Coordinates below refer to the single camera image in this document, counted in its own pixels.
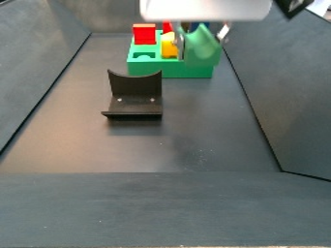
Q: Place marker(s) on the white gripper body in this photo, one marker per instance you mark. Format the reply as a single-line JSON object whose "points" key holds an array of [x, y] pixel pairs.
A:
{"points": [[199, 10]]}

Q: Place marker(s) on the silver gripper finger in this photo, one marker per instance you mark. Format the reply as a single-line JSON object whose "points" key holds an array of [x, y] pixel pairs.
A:
{"points": [[180, 42], [223, 32]]}

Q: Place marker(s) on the green arch object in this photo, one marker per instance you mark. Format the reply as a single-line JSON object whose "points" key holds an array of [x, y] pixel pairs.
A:
{"points": [[202, 49]]}

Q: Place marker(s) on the brown arch block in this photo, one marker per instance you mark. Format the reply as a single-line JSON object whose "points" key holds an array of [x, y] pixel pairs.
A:
{"points": [[186, 26]]}

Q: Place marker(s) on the black curved fixture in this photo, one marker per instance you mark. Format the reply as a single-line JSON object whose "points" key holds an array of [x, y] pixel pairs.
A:
{"points": [[135, 95]]}

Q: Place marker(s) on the yellow block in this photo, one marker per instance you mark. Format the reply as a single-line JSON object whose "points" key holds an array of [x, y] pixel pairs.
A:
{"points": [[168, 48]]}

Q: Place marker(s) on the blue hexagonal prism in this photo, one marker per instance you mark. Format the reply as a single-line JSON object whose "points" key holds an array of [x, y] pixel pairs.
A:
{"points": [[194, 25]]}

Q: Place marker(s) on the red square block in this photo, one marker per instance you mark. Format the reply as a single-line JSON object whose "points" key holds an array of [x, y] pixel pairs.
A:
{"points": [[144, 33]]}

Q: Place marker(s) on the green shape sorter base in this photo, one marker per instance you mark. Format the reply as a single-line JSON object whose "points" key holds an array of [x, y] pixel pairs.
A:
{"points": [[144, 61]]}

